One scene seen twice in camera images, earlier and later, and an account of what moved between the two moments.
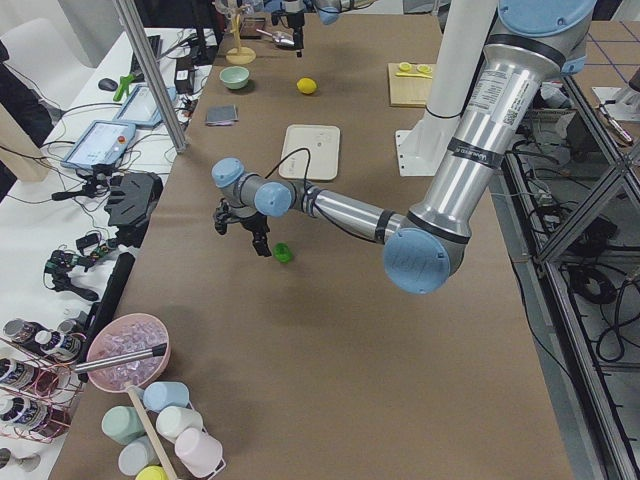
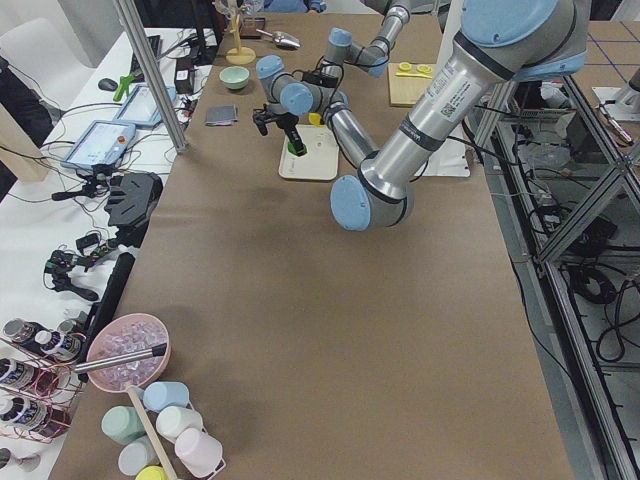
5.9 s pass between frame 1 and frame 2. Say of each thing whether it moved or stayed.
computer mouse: stayed
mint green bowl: stayed
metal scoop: stayed
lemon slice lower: stayed
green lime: moved
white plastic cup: stayed
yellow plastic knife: stayed
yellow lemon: moved
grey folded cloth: stayed
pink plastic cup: stayed
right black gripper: moved
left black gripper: moved
